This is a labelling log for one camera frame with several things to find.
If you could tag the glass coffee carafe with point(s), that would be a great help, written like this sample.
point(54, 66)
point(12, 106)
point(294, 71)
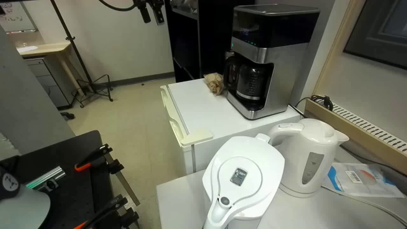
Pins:
point(249, 82)

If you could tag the black silver coffee machine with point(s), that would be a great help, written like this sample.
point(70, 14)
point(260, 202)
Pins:
point(271, 50)

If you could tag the white mini fridge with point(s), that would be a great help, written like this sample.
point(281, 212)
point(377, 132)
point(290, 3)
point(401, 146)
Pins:
point(204, 114)

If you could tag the brown paper filter bag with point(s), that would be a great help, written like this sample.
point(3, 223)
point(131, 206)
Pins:
point(215, 82)

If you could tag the white water filter pitcher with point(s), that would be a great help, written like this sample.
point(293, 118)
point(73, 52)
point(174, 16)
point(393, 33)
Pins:
point(242, 178)

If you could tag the black shelf unit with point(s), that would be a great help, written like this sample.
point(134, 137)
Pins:
point(197, 38)

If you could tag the white electric kettle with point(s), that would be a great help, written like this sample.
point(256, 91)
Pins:
point(307, 159)

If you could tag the black clamp orange tip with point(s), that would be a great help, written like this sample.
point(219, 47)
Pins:
point(96, 157)
point(108, 211)

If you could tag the black tripod stand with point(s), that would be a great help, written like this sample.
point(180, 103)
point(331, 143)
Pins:
point(80, 63)

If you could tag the small black floor object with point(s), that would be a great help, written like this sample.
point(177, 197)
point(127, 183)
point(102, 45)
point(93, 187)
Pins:
point(68, 114)

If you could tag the black perforated workbench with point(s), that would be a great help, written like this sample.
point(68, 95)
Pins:
point(71, 190)

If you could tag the wooden radiator casing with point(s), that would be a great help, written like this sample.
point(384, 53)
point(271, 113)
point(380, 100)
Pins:
point(360, 131)

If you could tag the grey filing cabinet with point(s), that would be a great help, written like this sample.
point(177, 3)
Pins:
point(49, 82)

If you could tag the light wooden desk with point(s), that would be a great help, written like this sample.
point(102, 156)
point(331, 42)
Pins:
point(51, 50)

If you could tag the green white label strip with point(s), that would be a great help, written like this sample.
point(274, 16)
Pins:
point(46, 178)

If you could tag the large grey panel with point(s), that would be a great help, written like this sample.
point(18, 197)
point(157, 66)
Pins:
point(26, 105)

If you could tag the dark framed window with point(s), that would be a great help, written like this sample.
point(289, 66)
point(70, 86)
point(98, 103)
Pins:
point(379, 29)

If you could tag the grey rounded cover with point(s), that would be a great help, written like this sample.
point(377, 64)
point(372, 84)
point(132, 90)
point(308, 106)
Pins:
point(23, 209)

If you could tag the black cap with logo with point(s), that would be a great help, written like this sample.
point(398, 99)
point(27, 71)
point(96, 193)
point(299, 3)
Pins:
point(8, 182)

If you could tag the black mounted camera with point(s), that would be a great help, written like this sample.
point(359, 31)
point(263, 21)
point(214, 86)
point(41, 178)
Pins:
point(150, 10)

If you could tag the white wall board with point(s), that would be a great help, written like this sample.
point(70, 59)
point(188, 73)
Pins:
point(14, 16)

